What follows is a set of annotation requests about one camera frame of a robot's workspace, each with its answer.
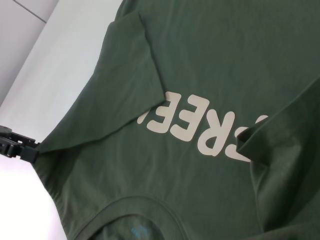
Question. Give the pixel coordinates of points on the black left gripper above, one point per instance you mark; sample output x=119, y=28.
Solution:
x=6, y=142

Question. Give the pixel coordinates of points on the dark green FREE! t-shirt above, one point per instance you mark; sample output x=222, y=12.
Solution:
x=200, y=100

